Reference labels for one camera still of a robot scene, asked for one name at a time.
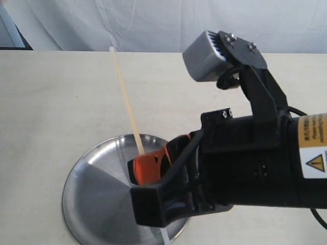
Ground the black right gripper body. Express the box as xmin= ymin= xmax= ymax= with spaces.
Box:
xmin=186 ymin=109 xmax=294 ymax=212

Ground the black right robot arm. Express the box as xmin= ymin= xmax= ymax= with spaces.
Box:
xmin=128 ymin=110 xmax=326 ymax=227

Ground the round stainless steel plate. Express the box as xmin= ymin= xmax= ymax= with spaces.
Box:
xmin=61 ymin=133 xmax=190 ymax=245

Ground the white backdrop cloth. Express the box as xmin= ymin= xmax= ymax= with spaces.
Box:
xmin=1 ymin=1 xmax=326 ymax=53

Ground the black right camera bracket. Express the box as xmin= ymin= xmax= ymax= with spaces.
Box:
xmin=215 ymin=31 xmax=288 ymax=144

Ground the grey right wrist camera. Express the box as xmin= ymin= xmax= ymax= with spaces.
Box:
xmin=182 ymin=31 xmax=232 ymax=82

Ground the dark frame behind table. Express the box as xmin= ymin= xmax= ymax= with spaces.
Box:
xmin=1 ymin=25 xmax=33 ymax=51

